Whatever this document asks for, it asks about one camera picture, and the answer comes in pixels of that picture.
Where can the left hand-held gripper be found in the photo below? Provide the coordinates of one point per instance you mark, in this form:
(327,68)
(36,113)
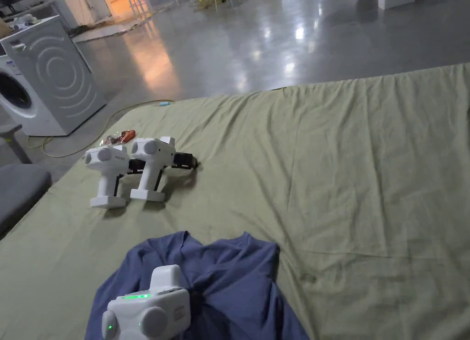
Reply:
(161,310)

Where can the dark blue shirt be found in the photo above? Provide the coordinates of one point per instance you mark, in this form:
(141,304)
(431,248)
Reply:
(235,281)

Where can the spare white hand-held gripper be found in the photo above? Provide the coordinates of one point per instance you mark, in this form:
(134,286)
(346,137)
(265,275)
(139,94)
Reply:
(104,178)
(150,171)

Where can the red plastic wrapper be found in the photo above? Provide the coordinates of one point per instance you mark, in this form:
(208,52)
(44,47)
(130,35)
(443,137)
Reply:
(123,136)

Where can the grey padded seat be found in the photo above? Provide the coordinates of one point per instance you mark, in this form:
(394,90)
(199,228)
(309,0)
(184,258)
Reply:
(18,193)

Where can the bed with pale green sheet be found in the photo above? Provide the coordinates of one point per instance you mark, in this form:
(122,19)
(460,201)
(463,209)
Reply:
(330,178)

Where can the white washing machine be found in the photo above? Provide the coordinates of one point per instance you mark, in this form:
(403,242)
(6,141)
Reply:
(51,83)

